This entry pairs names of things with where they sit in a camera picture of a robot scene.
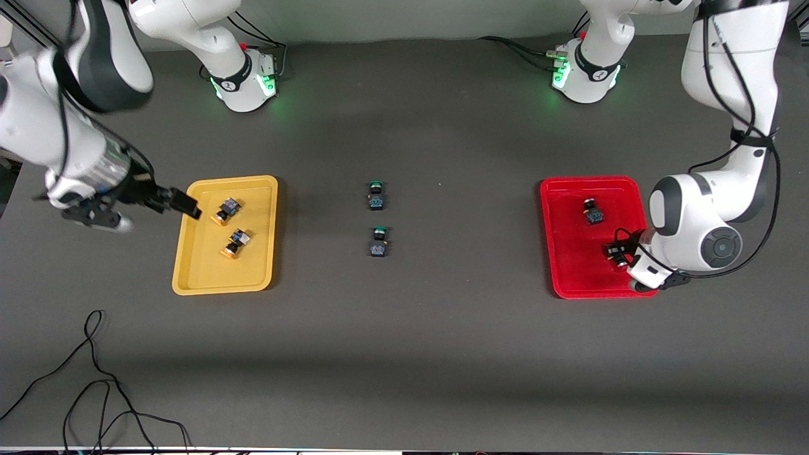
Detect yellow push button switch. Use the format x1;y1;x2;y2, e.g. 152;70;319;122
220;229;251;259
211;197;243;226

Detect red plastic tray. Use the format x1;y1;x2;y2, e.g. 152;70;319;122
540;176;659;300

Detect yellow plastic tray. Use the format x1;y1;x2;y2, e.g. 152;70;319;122
172;175;279;296

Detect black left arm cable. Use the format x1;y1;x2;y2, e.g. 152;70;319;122
612;13;783;280

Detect black right arm base cables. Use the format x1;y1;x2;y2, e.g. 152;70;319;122
199;13;289;81

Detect black arm base cables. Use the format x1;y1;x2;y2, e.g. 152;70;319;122
199;13;289;81
477;14;593;73

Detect thin black loose cable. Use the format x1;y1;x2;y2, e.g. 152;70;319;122
0;310;191;455

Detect black left arm base cables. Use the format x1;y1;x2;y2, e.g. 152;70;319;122
477;14;593;73

